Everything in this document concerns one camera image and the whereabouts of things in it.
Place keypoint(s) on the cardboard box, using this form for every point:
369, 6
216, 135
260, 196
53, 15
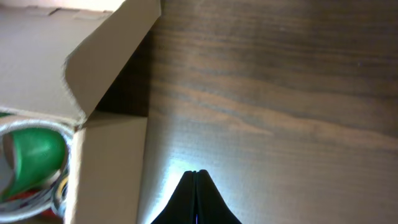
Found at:
58, 59

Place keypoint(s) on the white tape roll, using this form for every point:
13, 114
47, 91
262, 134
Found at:
61, 186

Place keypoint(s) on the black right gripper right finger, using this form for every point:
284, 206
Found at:
211, 208

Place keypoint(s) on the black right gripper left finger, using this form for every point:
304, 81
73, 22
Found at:
180, 209

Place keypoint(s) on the green tape roll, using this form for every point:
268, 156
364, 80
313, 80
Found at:
34, 150

